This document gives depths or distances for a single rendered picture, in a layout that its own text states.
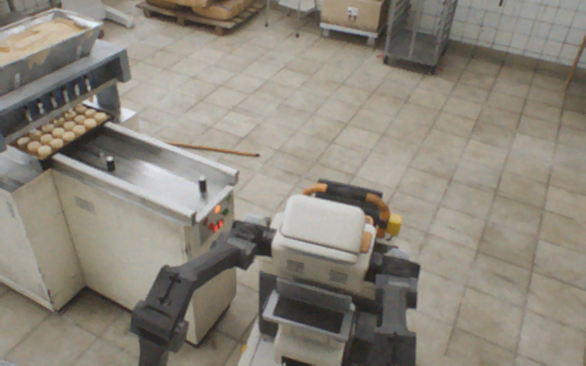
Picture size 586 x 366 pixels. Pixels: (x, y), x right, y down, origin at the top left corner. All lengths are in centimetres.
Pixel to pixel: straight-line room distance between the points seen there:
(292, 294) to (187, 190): 76
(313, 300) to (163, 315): 59
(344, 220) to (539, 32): 442
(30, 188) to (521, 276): 254
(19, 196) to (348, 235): 145
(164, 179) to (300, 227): 98
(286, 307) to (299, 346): 24
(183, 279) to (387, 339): 41
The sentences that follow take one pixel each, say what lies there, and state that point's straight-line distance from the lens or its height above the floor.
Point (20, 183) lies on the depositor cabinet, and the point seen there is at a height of 84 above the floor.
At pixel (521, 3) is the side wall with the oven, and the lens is 549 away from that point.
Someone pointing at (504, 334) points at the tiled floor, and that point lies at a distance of 293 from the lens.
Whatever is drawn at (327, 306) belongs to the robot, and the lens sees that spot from 155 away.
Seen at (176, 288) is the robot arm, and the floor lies 137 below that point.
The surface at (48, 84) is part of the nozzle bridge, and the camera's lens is 227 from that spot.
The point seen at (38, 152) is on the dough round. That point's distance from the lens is 237.
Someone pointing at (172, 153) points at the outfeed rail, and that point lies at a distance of 227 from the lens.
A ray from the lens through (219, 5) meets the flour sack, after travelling 567.
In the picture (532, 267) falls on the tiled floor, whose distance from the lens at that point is 332.
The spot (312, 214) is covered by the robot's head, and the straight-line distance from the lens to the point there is 133.
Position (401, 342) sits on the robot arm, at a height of 138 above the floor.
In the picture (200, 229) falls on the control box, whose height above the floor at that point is 79.
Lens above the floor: 219
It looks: 37 degrees down
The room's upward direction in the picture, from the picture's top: 3 degrees clockwise
